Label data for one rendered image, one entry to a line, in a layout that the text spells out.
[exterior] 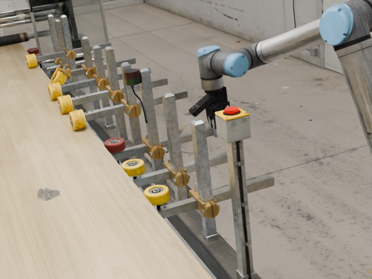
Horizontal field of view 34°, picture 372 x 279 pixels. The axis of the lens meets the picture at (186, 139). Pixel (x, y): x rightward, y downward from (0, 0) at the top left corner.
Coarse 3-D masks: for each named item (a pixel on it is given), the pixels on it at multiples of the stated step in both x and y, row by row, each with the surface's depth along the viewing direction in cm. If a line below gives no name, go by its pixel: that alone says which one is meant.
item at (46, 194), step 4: (40, 192) 204; (44, 192) 203; (48, 192) 202; (52, 192) 203; (56, 192) 202; (40, 196) 202; (44, 196) 200; (48, 196) 200; (52, 196) 200; (44, 200) 199
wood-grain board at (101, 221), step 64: (0, 64) 385; (0, 128) 271; (64, 128) 261; (0, 192) 209; (64, 192) 203; (128, 192) 198; (0, 256) 170; (64, 256) 166; (128, 256) 163; (192, 256) 159
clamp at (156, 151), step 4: (144, 140) 247; (148, 144) 242; (160, 144) 240; (148, 148) 242; (152, 148) 239; (156, 148) 238; (160, 148) 239; (148, 152) 243; (152, 152) 238; (156, 152) 238; (160, 152) 239; (164, 152) 240; (152, 156) 241; (156, 156) 239; (160, 156) 240
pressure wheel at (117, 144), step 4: (108, 140) 241; (112, 140) 239; (116, 140) 241; (120, 140) 240; (124, 140) 240; (108, 144) 237; (112, 144) 236; (116, 144) 236; (120, 144) 237; (124, 144) 239; (108, 148) 237; (112, 148) 236; (116, 148) 237; (120, 148) 237; (124, 148) 239; (112, 152) 237; (116, 152) 237
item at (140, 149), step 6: (210, 132) 253; (180, 138) 249; (186, 138) 250; (144, 144) 245; (162, 144) 246; (126, 150) 242; (132, 150) 242; (138, 150) 243; (144, 150) 244; (114, 156) 240; (120, 156) 241; (126, 156) 242; (132, 156) 243
